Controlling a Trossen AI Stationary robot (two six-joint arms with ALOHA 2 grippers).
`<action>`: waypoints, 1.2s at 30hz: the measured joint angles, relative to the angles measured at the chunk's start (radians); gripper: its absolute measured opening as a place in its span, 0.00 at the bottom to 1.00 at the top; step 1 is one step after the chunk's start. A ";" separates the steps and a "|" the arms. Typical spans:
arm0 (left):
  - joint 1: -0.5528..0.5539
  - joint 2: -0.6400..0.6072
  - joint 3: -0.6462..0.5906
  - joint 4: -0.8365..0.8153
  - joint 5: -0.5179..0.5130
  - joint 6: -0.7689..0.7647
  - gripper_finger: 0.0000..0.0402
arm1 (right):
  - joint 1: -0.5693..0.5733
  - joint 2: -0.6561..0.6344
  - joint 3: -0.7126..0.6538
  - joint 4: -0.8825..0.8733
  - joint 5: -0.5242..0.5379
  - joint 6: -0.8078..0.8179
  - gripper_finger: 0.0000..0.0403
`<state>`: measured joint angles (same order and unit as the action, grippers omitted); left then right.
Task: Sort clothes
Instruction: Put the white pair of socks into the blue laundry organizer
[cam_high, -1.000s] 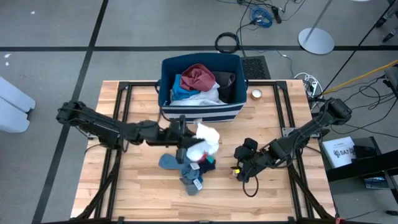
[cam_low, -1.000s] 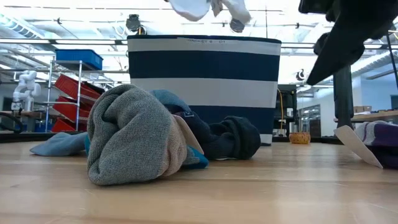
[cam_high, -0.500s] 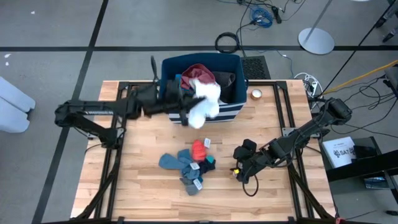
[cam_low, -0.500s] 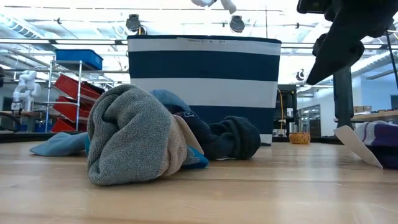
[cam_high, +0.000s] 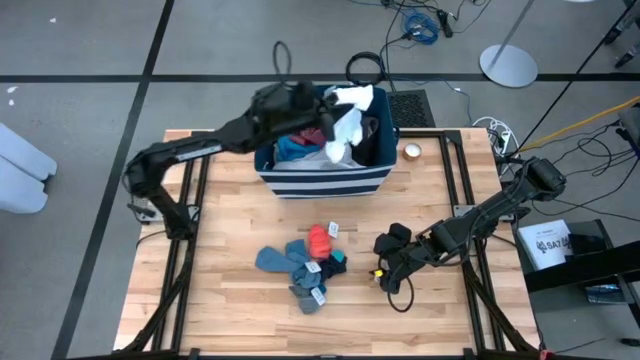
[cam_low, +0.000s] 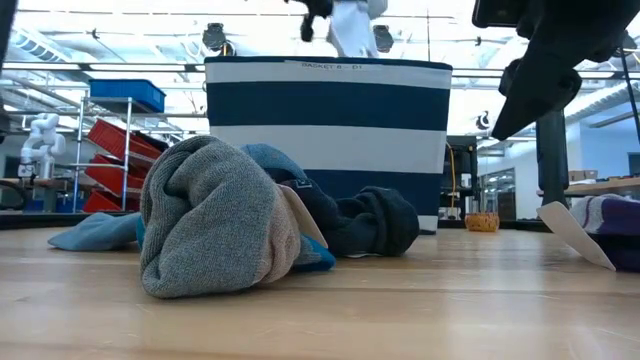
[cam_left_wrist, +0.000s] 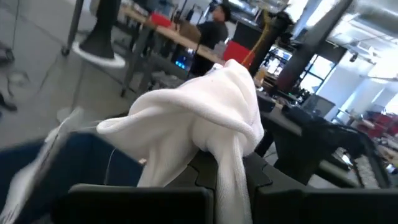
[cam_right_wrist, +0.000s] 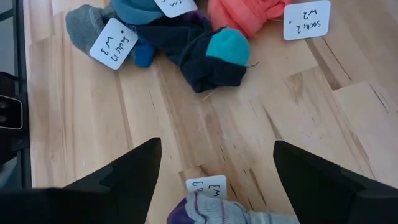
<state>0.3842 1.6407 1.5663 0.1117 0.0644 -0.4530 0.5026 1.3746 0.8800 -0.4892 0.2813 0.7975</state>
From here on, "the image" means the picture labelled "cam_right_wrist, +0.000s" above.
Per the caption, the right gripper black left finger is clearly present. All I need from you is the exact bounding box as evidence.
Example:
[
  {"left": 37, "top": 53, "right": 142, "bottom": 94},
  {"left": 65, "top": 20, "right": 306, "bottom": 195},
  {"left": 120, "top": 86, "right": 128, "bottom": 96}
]
[{"left": 0, "top": 137, "right": 163, "bottom": 224}]

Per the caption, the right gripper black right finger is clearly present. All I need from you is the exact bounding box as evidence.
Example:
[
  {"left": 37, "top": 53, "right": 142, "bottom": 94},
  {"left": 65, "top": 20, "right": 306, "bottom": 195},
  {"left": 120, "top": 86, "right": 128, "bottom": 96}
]
[{"left": 273, "top": 139, "right": 398, "bottom": 224}]

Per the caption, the white tag of striped sock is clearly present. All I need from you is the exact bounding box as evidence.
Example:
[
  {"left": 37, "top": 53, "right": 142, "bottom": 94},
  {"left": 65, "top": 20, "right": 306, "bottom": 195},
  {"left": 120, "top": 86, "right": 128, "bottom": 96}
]
[{"left": 185, "top": 174, "right": 228, "bottom": 200}]

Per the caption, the grey purple striped sock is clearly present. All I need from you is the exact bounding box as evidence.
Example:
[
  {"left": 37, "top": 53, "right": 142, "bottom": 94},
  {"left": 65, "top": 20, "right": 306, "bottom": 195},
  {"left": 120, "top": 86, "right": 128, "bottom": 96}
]
[{"left": 166, "top": 190, "right": 300, "bottom": 224}]

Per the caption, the white tag socks 11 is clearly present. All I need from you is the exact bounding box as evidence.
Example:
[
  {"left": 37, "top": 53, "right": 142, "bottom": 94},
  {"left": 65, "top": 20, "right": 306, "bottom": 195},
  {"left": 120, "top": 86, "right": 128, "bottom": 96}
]
[{"left": 88, "top": 17, "right": 139, "bottom": 71}]

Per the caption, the dark navy multicolour sock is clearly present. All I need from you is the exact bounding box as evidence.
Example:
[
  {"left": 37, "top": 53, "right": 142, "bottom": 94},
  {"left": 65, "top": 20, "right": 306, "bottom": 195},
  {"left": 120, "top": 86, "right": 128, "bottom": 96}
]
[{"left": 134, "top": 10, "right": 251, "bottom": 94}]

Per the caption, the grey sock with blue toe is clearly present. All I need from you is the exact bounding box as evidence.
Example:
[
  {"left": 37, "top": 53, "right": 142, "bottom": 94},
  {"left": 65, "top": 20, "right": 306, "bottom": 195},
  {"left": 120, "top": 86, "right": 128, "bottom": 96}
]
[{"left": 65, "top": 4, "right": 156, "bottom": 68}]

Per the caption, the white tag socks 2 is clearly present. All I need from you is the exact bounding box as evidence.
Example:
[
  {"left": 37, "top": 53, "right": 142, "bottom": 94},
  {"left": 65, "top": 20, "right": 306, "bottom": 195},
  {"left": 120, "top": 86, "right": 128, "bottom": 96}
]
[{"left": 283, "top": 0, "right": 331, "bottom": 42}]

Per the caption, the white tag socks 5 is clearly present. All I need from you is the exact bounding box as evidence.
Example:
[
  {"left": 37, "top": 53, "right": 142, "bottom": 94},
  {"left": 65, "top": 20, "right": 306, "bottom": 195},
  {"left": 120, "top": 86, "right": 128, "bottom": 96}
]
[{"left": 153, "top": 0, "right": 198, "bottom": 19}]

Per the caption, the coral orange sock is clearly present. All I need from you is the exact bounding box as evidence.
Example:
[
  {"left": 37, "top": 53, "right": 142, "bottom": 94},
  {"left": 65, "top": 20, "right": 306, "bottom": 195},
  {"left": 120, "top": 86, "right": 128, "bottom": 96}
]
[{"left": 207, "top": 0, "right": 294, "bottom": 39}]

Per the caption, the black camera box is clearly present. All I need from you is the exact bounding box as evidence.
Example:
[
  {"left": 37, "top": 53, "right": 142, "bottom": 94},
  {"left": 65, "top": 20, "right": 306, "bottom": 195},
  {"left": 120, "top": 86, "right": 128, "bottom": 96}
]
[{"left": 0, "top": 70, "right": 30, "bottom": 166}]

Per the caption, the black metal table frame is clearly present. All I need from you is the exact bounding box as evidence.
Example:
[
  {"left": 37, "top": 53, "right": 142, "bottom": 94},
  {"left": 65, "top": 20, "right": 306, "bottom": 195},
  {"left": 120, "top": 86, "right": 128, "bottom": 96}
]
[{"left": 12, "top": 0, "right": 32, "bottom": 189}]

